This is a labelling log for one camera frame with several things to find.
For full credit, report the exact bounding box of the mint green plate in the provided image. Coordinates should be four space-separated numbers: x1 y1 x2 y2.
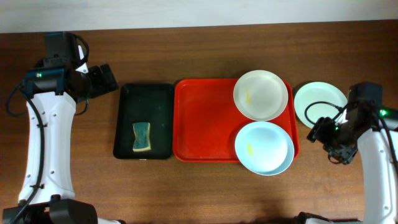
294 82 348 128

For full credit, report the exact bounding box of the light blue plate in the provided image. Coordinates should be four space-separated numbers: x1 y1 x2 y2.
234 121 295 176

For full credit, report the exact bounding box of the green yellow sponge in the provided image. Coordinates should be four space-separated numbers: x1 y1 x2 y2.
132 122 151 152

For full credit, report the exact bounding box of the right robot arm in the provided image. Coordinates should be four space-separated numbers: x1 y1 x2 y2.
307 82 397 223

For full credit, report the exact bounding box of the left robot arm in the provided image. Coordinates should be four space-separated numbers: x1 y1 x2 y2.
2 32 119 223

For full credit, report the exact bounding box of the black plastic tray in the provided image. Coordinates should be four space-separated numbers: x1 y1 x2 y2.
113 83 174 159

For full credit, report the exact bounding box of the red plastic tray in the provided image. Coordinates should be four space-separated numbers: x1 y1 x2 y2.
172 78 300 164

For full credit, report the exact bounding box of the white cream plate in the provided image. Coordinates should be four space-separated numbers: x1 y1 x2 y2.
233 70 289 121

